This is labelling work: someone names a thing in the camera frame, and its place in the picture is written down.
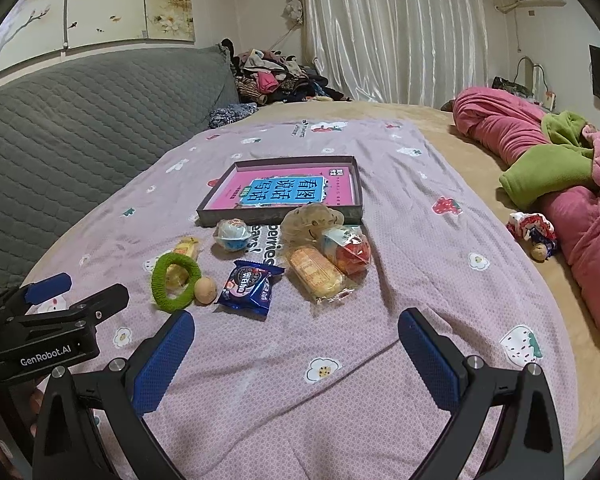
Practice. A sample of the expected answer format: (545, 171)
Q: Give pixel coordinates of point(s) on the black bag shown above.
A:
(510, 85)

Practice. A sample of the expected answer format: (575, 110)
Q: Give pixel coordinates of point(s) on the green fuzzy hair scrunchie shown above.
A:
(160, 285)

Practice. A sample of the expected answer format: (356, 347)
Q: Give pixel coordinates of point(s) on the dark brown cloth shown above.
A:
(447, 106)

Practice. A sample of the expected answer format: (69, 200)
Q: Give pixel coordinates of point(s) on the pile of clothes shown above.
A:
(270, 80)

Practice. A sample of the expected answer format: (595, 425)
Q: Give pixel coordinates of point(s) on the green fleece blanket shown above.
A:
(525, 180)

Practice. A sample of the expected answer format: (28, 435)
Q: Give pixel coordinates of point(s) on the orange wafer snack packet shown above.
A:
(315, 270)

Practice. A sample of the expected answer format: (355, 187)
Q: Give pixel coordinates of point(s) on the purple printed bed sheet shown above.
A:
(430, 270)

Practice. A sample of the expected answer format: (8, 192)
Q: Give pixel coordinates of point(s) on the hanging plush toy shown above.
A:
(294, 10)

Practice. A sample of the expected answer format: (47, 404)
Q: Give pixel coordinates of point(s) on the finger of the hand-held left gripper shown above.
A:
(100, 302)
(50, 286)

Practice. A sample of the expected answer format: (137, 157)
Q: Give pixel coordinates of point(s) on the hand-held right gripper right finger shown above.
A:
(430, 360)

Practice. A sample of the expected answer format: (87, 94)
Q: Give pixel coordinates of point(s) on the blue cookie packet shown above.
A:
(250, 287)

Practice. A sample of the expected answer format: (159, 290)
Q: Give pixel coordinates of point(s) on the small cloth doll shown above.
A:
(530, 230)

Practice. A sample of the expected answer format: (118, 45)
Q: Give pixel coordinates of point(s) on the blue patterned cloth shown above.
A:
(230, 114)

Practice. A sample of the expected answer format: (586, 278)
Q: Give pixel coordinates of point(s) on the pink and blue book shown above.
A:
(235, 185)

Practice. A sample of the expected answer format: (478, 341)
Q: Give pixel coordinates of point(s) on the yellow rice cake packet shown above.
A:
(185, 249)

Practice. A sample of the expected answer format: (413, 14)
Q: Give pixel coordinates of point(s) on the shallow grey cardboard box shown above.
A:
(275, 216)

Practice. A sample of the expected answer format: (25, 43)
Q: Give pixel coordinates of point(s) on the small yellow round object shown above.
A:
(205, 290)

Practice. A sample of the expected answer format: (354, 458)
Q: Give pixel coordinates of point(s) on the pink quilt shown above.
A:
(495, 125)

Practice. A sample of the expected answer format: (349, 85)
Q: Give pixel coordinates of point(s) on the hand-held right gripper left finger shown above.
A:
(165, 360)

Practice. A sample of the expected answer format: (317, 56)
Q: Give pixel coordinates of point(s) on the white sheer curtain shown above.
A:
(390, 30)

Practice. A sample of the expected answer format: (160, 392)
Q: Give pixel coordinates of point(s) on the floral wall painting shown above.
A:
(115, 0)

